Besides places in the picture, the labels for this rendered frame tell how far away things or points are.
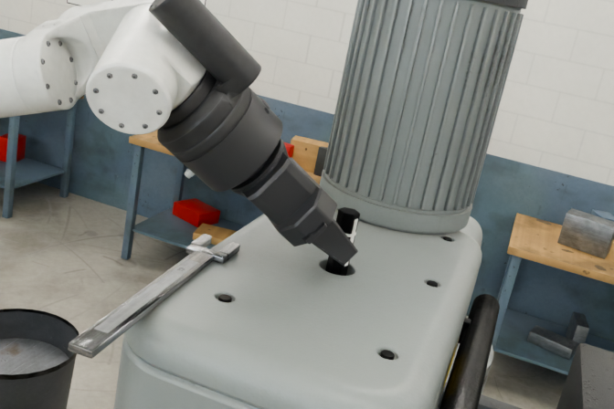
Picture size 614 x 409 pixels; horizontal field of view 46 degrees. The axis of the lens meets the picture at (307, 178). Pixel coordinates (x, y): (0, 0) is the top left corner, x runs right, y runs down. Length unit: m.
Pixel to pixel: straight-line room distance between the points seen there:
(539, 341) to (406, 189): 3.89
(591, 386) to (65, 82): 0.74
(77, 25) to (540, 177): 4.46
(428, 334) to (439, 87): 0.31
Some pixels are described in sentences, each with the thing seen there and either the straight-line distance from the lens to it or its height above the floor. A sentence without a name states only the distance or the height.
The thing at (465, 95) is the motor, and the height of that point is 2.06.
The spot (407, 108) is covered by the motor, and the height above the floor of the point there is 2.04.
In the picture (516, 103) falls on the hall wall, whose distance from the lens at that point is 4.89.
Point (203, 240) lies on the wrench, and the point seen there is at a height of 1.90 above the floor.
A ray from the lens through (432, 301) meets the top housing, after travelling 0.70.
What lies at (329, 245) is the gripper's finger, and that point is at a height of 1.93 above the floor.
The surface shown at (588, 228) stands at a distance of 4.49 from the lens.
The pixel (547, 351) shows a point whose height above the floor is 0.23.
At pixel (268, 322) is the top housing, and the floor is 1.89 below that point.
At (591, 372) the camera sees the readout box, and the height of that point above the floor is 1.72.
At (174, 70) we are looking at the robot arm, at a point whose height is 2.07.
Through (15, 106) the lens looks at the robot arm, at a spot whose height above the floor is 2.02.
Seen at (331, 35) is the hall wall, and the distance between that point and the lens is 5.09.
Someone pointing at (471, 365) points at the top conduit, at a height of 1.81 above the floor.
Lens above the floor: 2.17
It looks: 16 degrees down
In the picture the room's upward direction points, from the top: 11 degrees clockwise
